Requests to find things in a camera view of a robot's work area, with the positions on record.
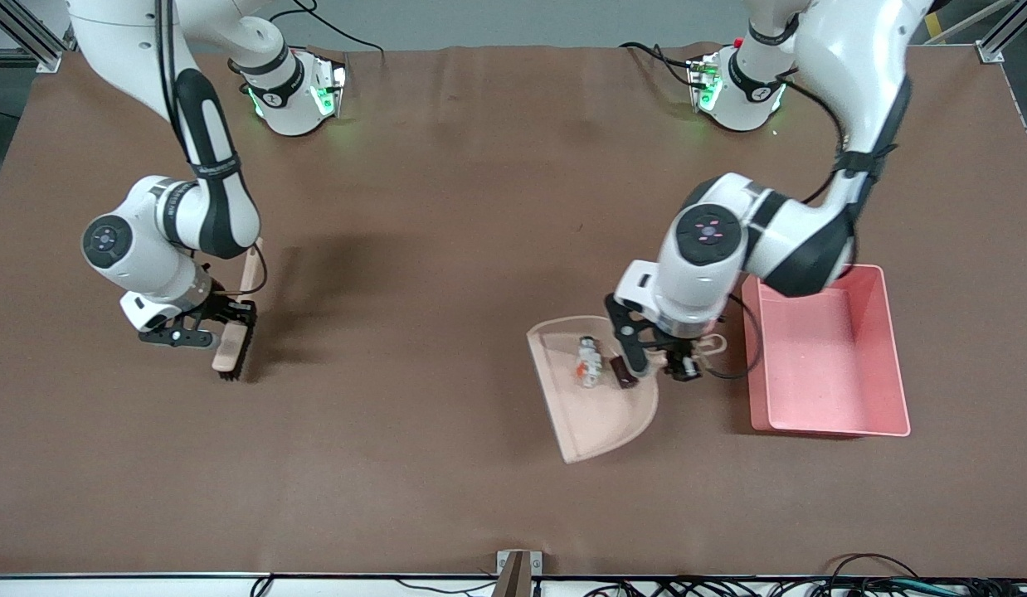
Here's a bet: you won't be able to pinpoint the metal clamp bracket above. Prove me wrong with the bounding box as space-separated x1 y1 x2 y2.
492 550 544 597

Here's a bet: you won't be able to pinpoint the brown table mat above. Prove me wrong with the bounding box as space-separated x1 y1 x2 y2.
0 43 1027 579

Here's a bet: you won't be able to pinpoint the beige plastic dustpan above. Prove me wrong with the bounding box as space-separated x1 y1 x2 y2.
526 315 728 465

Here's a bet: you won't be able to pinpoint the white green electronic component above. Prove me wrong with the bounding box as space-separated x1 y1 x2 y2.
573 336 603 389

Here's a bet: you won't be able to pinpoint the black cable bundle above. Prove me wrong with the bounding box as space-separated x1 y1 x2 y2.
582 553 1027 597

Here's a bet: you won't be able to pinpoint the black base cable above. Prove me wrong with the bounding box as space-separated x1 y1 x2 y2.
269 0 386 57
620 41 705 88

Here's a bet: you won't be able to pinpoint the pink plastic bin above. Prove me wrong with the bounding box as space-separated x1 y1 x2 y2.
742 264 912 438

